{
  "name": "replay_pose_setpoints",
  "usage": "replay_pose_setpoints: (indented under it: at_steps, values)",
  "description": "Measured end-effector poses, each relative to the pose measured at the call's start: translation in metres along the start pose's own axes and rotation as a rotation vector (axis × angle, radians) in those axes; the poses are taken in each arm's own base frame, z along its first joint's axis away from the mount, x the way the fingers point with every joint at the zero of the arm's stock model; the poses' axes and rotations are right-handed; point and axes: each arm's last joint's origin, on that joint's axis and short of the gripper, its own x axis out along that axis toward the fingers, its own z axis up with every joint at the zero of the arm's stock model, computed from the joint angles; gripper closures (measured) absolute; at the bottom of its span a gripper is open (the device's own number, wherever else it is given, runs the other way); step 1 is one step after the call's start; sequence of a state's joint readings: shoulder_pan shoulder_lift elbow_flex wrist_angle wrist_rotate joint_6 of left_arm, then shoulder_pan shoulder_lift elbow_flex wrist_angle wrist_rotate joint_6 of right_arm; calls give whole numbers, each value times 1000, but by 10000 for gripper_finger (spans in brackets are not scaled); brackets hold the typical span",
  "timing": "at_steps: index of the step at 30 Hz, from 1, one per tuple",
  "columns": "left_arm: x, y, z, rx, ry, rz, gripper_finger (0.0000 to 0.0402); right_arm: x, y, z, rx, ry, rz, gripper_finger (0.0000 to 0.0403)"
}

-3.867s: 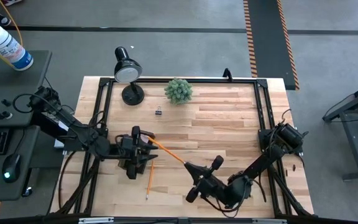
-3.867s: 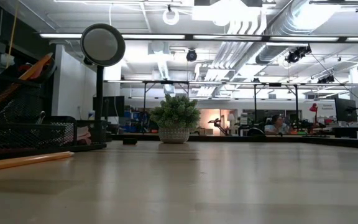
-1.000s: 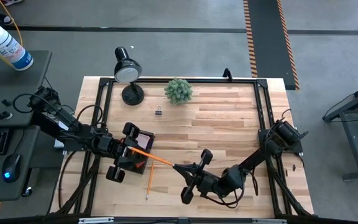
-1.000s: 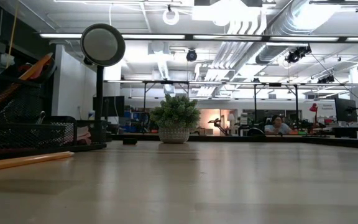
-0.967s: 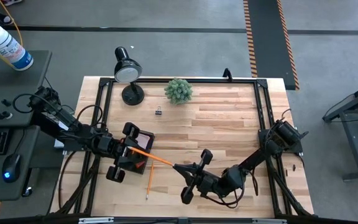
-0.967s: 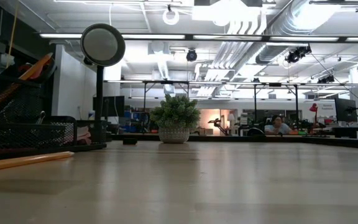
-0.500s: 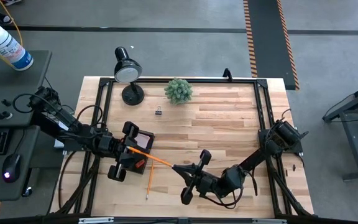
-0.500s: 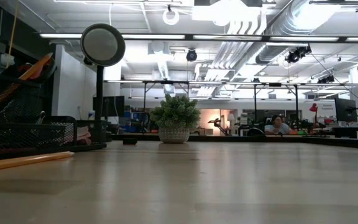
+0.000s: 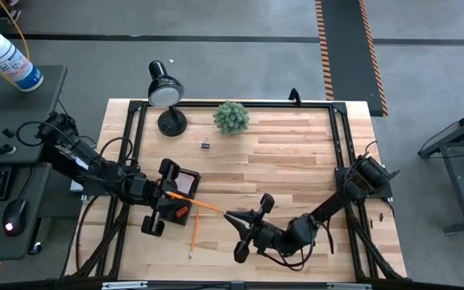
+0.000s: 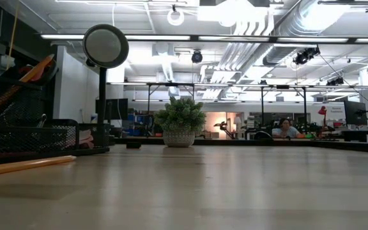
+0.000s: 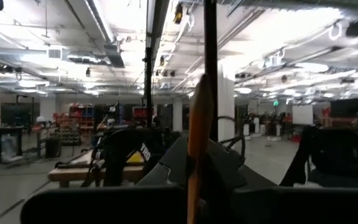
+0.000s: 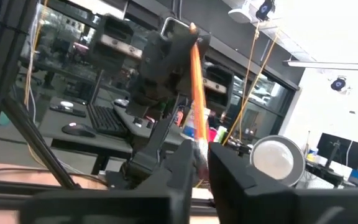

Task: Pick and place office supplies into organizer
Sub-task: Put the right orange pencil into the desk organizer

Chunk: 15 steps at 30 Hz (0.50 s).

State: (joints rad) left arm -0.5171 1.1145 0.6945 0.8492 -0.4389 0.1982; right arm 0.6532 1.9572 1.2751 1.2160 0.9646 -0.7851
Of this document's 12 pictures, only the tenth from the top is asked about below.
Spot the black ceiling spotlight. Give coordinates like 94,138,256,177
293,46,321,65

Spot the overhead beam with light strips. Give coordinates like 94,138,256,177
40,33,368,45

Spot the red desk lamp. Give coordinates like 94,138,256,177
317,105,329,139

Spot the artificial green potted plant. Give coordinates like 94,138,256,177
153,96,207,148

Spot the black computer monitor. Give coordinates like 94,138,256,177
343,100,368,127
95,98,129,121

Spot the white ring ceiling light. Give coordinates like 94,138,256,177
167,8,185,27

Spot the black desk lamp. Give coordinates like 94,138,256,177
82,24,130,148

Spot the yellow hanging cable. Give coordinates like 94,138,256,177
7,0,20,60

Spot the black mesh desk organizer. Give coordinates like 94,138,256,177
0,68,111,169

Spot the orange wooden pencil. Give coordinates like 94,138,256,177
0,155,77,178
0,52,56,124

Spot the black office desk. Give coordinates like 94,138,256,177
340,129,368,143

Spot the black aluminium table frame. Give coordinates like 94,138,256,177
110,136,368,155

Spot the person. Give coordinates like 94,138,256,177
271,118,302,139

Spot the black binder clip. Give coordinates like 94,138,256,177
36,112,48,129

